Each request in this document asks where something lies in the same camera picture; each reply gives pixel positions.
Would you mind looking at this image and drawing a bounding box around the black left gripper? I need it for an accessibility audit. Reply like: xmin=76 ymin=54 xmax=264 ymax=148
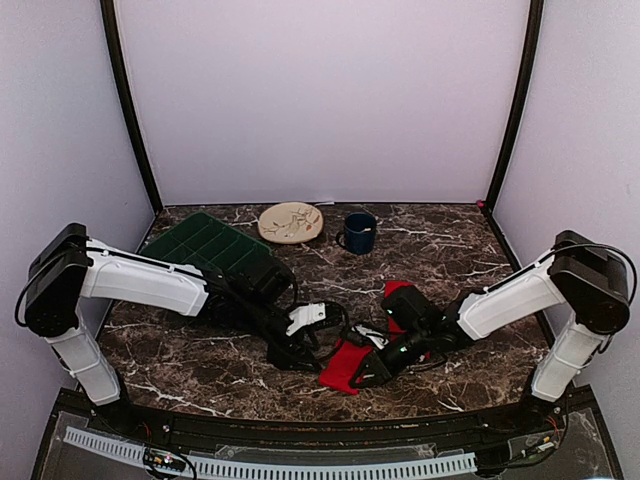
xmin=239 ymin=294 xmax=321 ymax=371

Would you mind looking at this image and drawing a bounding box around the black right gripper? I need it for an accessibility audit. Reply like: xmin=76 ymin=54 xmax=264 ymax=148
xmin=349 ymin=323 xmax=431 ymax=387

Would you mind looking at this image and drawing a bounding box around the red santa sock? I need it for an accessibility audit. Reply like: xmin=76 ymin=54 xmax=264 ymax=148
xmin=318 ymin=341 xmax=373 ymax=395
xmin=382 ymin=281 xmax=431 ymax=340

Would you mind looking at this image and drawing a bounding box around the green divided plastic tray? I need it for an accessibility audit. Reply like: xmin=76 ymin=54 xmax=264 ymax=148
xmin=140 ymin=213 xmax=274 ymax=275

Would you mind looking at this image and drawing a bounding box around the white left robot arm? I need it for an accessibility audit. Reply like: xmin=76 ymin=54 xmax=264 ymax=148
xmin=14 ymin=223 xmax=320 ymax=436

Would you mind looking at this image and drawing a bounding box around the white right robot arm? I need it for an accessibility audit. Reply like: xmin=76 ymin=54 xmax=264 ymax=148
xmin=349 ymin=230 xmax=639 ymax=434

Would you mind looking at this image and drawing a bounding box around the beige floral ceramic plate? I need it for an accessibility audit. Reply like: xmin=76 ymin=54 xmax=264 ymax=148
xmin=258 ymin=202 xmax=324 ymax=245

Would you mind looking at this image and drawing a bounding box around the dark blue mug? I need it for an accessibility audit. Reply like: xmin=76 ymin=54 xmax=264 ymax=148
xmin=335 ymin=212 xmax=377 ymax=255

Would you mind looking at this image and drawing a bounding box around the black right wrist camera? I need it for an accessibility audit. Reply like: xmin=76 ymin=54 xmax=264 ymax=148
xmin=381 ymin=286 xmax=443 ymax=332

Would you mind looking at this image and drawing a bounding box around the white slotted cable duct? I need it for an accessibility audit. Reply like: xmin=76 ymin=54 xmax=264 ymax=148
xmin=63 ymin=427 xmax=478 ymax=479

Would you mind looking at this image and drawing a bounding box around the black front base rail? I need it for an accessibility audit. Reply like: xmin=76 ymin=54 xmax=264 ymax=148
xmin=38 ymin=386 xmax=611 ymax=457

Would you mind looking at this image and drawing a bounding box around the black right frame post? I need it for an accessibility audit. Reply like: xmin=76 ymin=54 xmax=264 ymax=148
xmin=484 ymin=0 xmax=545 ymax=216

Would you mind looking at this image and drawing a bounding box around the black frame post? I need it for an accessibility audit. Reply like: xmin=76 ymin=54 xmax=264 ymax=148
xmin=99 ymin=0 xmax=164 ymax=215
xmin=484 ymin=0 xmax=545 ymax=216

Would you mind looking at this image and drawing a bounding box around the black left frame post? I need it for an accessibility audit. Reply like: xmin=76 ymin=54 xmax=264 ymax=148
xmin=99 ymin=0 xmax=164 ymax=215

